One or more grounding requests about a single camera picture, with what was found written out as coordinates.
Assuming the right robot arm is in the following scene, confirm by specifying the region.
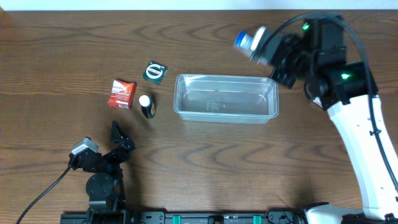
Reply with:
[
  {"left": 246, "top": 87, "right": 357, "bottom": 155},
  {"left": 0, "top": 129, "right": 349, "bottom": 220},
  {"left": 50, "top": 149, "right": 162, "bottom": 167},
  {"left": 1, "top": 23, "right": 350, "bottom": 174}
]
[{"left": 251, "top": 12, "right": 397, "bottom": 223}]

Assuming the dark green round-logo packet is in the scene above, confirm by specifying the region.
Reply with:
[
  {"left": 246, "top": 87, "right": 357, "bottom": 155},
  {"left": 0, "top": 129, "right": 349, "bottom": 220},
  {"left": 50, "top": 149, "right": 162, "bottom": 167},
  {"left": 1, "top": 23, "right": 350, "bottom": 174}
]
[{"left": 142, "top": 61, "right": 167, "bottom": 85}]

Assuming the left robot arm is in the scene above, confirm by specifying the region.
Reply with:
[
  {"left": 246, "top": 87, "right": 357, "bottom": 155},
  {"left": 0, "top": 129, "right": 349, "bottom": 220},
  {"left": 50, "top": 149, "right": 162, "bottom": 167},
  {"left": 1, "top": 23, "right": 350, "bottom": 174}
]
[{"left": 68, "top": 121, "right": 135, "bottom": 213}]

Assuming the blue Kool Fever box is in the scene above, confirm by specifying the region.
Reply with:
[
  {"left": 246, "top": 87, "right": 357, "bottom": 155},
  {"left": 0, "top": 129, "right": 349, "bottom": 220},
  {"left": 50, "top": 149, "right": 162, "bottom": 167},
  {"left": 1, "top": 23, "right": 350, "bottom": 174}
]
[{"left": 233, "top": 26, "right": 267, "bottom": 57}]

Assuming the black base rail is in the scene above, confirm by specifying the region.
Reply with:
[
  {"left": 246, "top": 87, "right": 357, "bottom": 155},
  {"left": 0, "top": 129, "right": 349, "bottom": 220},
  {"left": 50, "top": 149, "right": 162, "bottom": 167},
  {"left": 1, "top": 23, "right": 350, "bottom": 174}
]
[{"left": 60, "top": 210, "right": 306, "bottom": 224}]

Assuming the red orange packet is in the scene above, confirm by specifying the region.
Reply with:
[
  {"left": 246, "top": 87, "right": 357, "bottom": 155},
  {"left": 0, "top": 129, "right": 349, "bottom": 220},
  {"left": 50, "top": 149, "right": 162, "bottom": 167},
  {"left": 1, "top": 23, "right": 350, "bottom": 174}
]
[{"left": 107, "top": 80, "right": 137, "bottom": 109}]

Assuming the small black bottle white cap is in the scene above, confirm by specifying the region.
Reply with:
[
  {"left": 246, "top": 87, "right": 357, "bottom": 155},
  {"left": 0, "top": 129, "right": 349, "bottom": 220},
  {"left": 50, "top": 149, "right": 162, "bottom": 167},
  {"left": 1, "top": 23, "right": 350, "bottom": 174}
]
[{"left": 139, "top": 95, "right": 156, "bottom": 119}]

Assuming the clear plastic container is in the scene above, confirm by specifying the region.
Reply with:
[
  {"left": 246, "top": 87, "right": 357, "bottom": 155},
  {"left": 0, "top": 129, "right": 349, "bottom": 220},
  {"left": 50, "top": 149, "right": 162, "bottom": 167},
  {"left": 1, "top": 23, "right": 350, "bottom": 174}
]
[{"left": 174, "top": 74, "right": 279, "bottom": 124}]

